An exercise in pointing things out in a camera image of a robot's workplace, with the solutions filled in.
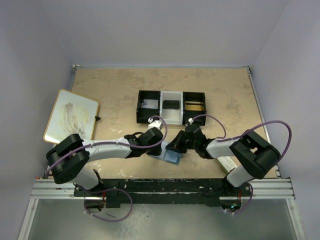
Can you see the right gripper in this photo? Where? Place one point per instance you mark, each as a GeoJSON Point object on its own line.
{"type": "Point", "coordinates": [182, 141]}

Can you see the black card in tray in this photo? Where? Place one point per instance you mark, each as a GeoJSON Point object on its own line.
{"type": "Point", "coordinates": [171, 104]}

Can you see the blue leather card holder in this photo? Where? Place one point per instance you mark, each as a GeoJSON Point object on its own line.
{"type": "Point", "coordinates": [168, 156]}

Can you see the black and white sorting tray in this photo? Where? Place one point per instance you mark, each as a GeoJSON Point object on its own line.
{"type": "Point", "coordinates": [171, 117]}

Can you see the gold card in tray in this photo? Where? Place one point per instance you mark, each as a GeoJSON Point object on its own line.
{"type": "Point", "coordinates": [194, 106]}

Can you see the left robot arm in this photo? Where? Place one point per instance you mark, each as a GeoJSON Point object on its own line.
{"type": "Point", "coordinates": [67, 159]}

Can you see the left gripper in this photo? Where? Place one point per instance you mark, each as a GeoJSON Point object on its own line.
{"type": "Point", "coordinates": [155, 149]}

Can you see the yellow framed whiteboard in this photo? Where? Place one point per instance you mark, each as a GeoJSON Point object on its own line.
{"type": "Point", "coordinates": [71, 114]}

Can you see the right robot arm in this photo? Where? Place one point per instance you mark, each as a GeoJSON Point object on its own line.
{"type": "Point", "coordinates": [255, 155]}

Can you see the white card in tray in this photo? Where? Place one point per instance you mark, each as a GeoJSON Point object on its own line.
{"type": "Point", "coordinates": [149, 104]}

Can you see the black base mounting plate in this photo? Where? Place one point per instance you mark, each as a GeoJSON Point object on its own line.
{"type": "Point", "coordinates": [211, 192]}

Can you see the white card box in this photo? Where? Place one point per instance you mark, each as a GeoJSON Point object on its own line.
{"type": "Point", "coordinates": [227, 163]}

